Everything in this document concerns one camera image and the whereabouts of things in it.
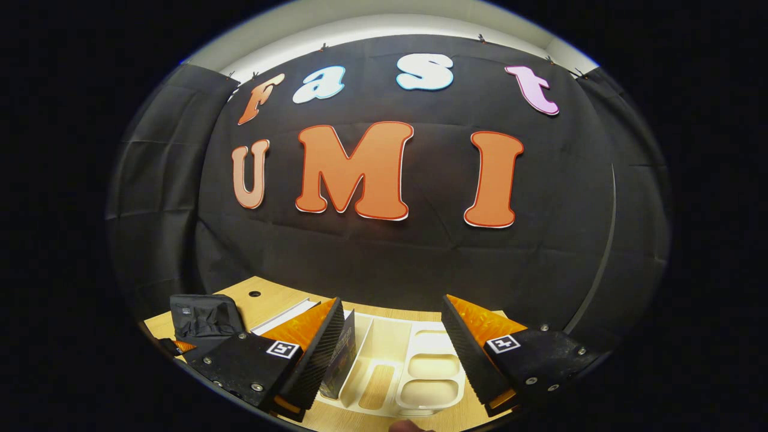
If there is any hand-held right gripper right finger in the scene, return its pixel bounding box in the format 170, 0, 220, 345
441, 294, 608, 418

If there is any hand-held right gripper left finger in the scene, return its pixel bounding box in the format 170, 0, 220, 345
191, 297, 346, 421

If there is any dark blue book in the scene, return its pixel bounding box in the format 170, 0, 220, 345
320, 309, 356, 400

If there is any black schoolbag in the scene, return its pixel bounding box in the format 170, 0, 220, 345
170, 294, 248, 361

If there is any white bookshelf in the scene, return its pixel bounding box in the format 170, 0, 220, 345
324, 311, 467, 418

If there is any black cover portrait book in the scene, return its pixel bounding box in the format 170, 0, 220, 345
251, 298, 319, 336

